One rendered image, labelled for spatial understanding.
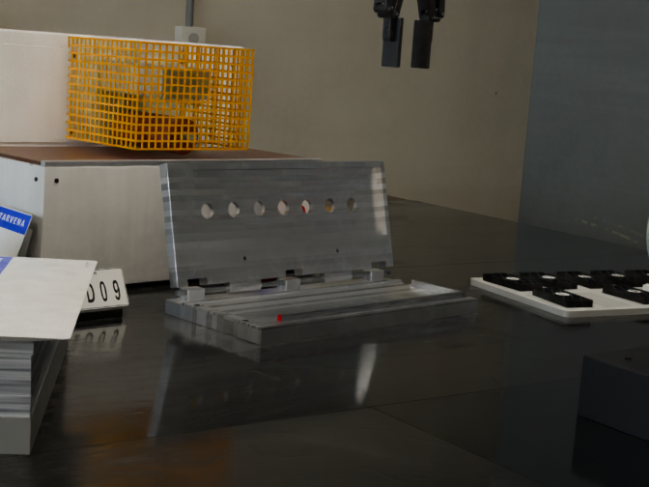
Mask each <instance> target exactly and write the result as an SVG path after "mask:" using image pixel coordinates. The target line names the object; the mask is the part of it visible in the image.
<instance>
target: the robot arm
mask: <svg viewBox="0 0 649 487"><path fill-rule="evenodd" d="M403 1H404V0H374V8H373V9H374V12H375V13H378V17H381V18H383V27H382V40H383V43H382V56H381V65H382V66H383V67H393V68H400V63H401V50H402V37H403V25H404V19H403V18H402V17H399V14H400V11H401V8H402V4H403ZM382 3H383V4H382ZM417 6H418V14H419V20H415V21H414V27H413V40H412V52H411V64H410V66H411V67H412V68H418V69H428V68H429V67H430V56H431V44H432V40H433V28H434V22H440V19H441V18H444V11H445V0H417ZM391 7H393V9H392V8H391ZM436 9H437V10H436ZM426 11H427V12H426ZM646 240H647V250H648V256H649V218H648V224H647V237H646Z"/></svg>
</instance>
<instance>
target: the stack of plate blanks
mask: <svg viewBox="0 0 649 487"><path fill-rule="evenodd" d="M68 346H69V340H45V341H24V340H0V454H24V455H29V454H30V453H31V450H32V447H33V444H34V441H35V439H36V437H37V434H38V431H39V428H40V425H41V423H42V418H43V415H44V412H45V409H46V407H47V404H48V401H49V398H50V395H51V392H52V390H53V388H54V385H55V382H56V379H57V376H58V374H59V371H60V368H61V365H62V362H63V359H64V357H65V354H66V351H67V348H68Z"/></svg>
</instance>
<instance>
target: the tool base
mask: <svg viewBox="0 0 649 487"><path fill-rule="evenodd" d="M389 273H390V270H380V269H376V268H374V269H365V270H362V272H353V273H352V275H353V277H361V276H362V278H360V279H352V280H347V281H338V282H328V283H315V284H306V285H300V283H306V282H315V281H323V280H324V277H323V276H315V277H305V278H297V277H293V276H287V277H278V278H277V280H276V281H267V282H262V287H268V286H277V288H269V289H261V290H256V291H247V292H238V293H229V294H228V293H224V294H215V295H206V296H205V293H213V292H223V291H229V286H218V287H210V288H202V287H198V286H189V287H181V288H180V291H175V296H180V297H179V298H178V299H170V300H166V303H165V313H166V314H169V315H172V316H175V317H178V318H181V319H184V320H187V321H189V322H192V323H195V324H198V325H201V326H204V327H207V328H210V329H215V330H218V331H221V332H224V333H227V334H230V335H233V336H235V337H238V338H241V339H244V340H247V341H250V342H253V343H256V344H259V345H265V344H271V343H277V342H284V341H291V340H297V339H303V338H310V337H317V336H323V335H330V334H336V333H343V332H349V331H356V330H363V329H374V328H381V327H388V326H395V325H401V324H407V323H414V322H421V321H427V320H434V319H440V318H447V317H453V316H460V315H466V314H473V313H477V302H478V299H476V298H472V297H465V298H458V299H451V300H444V301H430V302H422V303H416V304H408V305H401V306H393V307H386V308H379V309H371V310H364V311H356V312H350V313H342V314H335V315H327V316H321V317H313V318H306V319H298V320H292V321H284V322H280V321H277V315H278V314H285V313H293V312H300V311H308V310H316V309H324V308H331V307H339V306H346V305H354V304H362V303H369V302H377V301H392V300H399V299H407V298H414V297H422V296H430V295H437V293H434V292H430V291H426V290H422V289H418V288H414V287H410V286H411V284H409V283H408V284H404V282H402V280H401V279H389V278H385V277H383V275H384V274H389ZM194 304H200V305H194ZM243 320H249V321H247V322H245V321H243Z"/></svg>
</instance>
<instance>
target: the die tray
mask: <svg viewBox="0 0 649 487"><path fill-rule="evenodd" d="M470 285H473V286H476V287H479V288H481V289H484V290H487V291H490V292H493V293H496V294H499V295H501V296H504V297H506V298H509V299H512V300H515V301H520V302H523V303H526V304H528V305H531V306H534V307H537V308H540V309H543V310H546V311H548V312H550V313H553V314H556V315H559V316H562V317H569V318H573V317H593V316H613V315H635V314H649V304H642V303H638V302H635V301H628V300H625V299H621V298H618V297H615V296H612V295H608V294H605V293H603V288H602V289H589V288H586V287H583V286H580V285H578V288H577V289H570V290H565V291H568V292H571V293H574V294H577V295H580V296H582V297H585V298H588V299H591V300H593V304H592V307H573V308H566V307H564V306H561V305H558V304H556V303H553V302H550V301H546V300H543V299H541V298H538V297H535V296H533V295H532V292H533V291H524V292H520V291H517V290H513V289H510V288H507V287H503V286H500V285H497V284H493V283H491V282H488V281H484V280H483V277H473V278H471V279H470Z"/></svg>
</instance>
